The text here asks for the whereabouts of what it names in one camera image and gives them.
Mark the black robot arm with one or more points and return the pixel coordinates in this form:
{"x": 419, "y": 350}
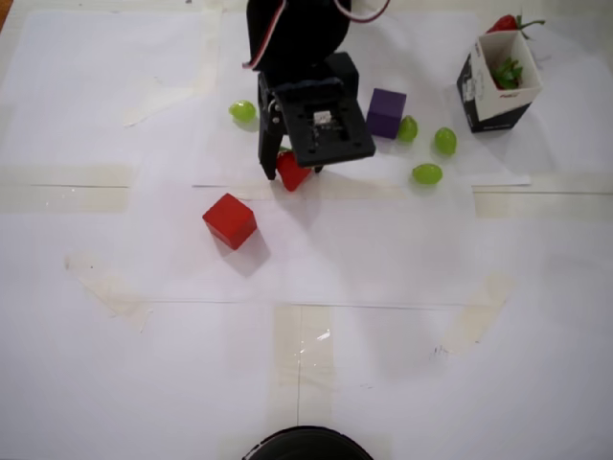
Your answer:
{"x": 306, "y": 29}

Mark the white and black cardboard box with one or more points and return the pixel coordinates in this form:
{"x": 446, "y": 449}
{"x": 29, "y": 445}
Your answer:
{"x": 503, "y": 103}

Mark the red wooden cube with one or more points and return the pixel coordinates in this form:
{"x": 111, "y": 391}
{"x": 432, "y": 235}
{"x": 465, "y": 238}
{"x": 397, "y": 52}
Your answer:
{"x": 230, "y": 223}

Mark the green plastic grape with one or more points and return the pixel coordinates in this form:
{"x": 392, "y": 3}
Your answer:
{"x": 445, "y": 141}
{"x": 242, "y": 111}
{"x": 408, "y": 129}
{"x": 427, "y": 173}

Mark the black round object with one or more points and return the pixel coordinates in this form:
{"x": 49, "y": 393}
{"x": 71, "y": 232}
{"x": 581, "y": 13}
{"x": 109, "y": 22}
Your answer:
{"x": 306, "y": 445}

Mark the beige masking tape strip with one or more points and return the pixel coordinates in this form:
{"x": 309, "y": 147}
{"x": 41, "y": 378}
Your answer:
{"x": 479, "y": 311}
{"x": 541, "y": 206}
{"x": 287, "y": 345}
{"x": 105, "y": 287}
{"x": 72, "y": 196}

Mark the red plastic strawberry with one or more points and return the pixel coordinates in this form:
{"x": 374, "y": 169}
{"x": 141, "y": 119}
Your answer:
{"x": 507, "y": 72}
{"x": 292, "y": 175}
{"x": 505, "y": 24}

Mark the purple wooden cube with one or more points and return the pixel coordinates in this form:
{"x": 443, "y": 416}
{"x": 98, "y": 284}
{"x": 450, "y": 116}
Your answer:
{"x": 385, "y": 115}

